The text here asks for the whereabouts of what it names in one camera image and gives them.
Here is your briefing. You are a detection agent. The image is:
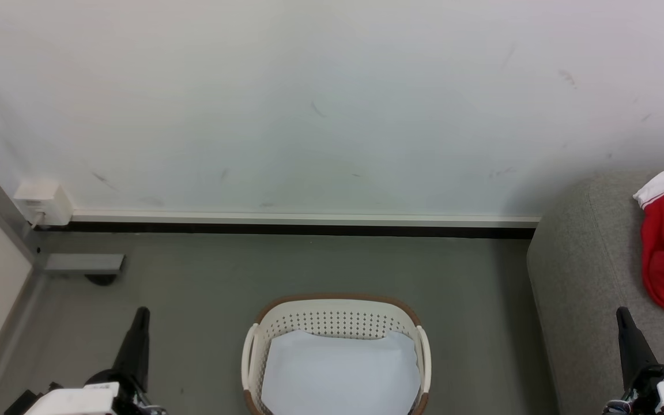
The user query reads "white and brown laundry basket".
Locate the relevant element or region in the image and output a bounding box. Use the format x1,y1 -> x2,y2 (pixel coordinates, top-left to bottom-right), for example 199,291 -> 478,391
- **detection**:
241,293 -> 432,415

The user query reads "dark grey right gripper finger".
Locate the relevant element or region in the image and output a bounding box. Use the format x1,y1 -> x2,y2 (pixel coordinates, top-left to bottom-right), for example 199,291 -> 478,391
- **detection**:
616,307 -> 659,393

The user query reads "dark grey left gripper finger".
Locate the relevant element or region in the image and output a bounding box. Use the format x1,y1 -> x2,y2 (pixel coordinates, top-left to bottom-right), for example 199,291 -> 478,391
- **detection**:
111,307 -> 152,394

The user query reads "white and black baseboard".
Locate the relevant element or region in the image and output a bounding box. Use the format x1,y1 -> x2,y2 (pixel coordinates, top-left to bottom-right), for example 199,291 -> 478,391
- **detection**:
48,210 -> 542,240

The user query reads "white sheet basket liner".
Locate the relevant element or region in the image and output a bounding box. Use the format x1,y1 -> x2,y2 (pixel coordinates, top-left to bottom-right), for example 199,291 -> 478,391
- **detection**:
261,328 -> 421,415

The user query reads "grey fabric sofa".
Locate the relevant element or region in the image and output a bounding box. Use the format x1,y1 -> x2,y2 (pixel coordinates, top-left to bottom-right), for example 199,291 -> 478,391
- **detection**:
526,171 -> 664,415

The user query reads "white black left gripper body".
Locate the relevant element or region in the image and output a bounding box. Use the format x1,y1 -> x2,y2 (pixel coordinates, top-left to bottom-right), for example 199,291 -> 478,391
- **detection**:
21,369 -> 167,415

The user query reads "white wall outlet box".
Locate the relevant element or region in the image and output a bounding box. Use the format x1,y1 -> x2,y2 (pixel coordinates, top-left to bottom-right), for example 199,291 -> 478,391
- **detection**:
13,179 -> 74,227

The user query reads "grey metal foot plate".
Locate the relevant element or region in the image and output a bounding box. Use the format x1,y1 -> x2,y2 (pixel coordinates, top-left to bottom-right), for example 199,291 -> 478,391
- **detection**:
43,253 -> 126,275

